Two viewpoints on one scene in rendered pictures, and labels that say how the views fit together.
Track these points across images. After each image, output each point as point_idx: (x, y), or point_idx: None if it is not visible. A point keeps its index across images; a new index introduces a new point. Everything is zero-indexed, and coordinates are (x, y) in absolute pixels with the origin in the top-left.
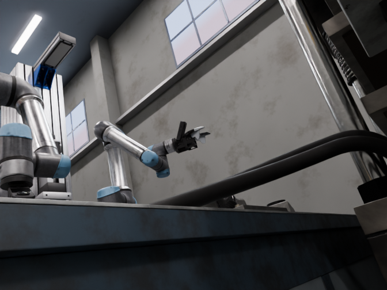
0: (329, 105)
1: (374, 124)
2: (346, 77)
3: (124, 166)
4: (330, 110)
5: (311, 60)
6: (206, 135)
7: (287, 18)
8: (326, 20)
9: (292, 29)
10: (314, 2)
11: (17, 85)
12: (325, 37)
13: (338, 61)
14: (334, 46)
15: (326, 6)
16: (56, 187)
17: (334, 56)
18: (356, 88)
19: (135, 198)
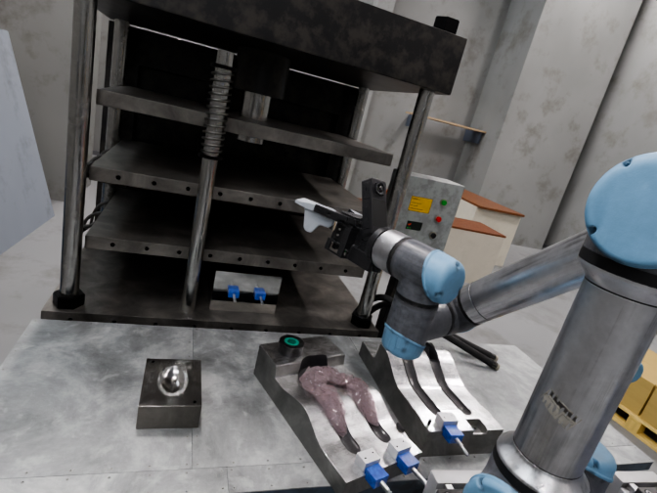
0: (380, 275)
1: (205, 221)
2: (218, 151)
3: (549, 353)
4: (378, 277)
5: None
6: (301, 205)
7: (399, 208)
8: (213, 28)
9: (396, 218)
10: (270, 45)
11: None
12: (227, 74)
13: (220, 121)
14: (229, 102)
15: (245, 39)
16: None
17: (217, 108)
18: (214, 171)
19: (474, 474)
